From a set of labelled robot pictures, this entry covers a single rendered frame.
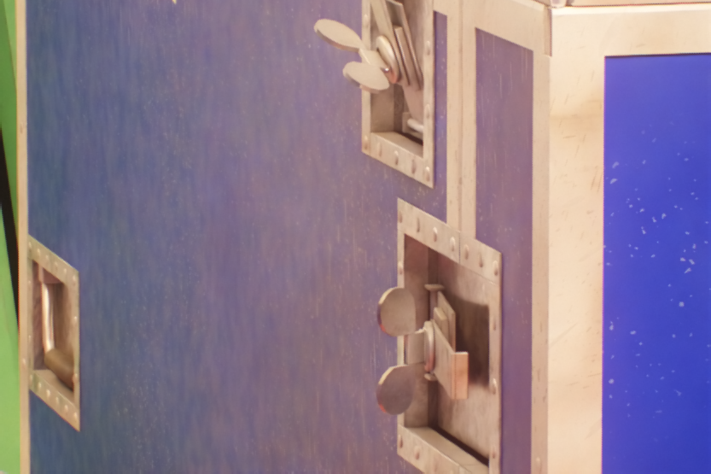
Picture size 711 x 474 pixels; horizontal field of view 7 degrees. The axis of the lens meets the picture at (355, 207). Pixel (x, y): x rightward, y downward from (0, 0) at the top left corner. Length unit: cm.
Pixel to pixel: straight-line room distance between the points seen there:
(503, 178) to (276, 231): 42
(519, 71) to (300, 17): 39
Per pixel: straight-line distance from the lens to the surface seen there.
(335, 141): 277
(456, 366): 253
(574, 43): 241
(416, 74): 263
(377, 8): 264
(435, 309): 262
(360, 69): 262
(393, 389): 260
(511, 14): 246
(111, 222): 329
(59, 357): 347
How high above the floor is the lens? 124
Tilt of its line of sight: 9 degrees down
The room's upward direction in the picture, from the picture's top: straight up
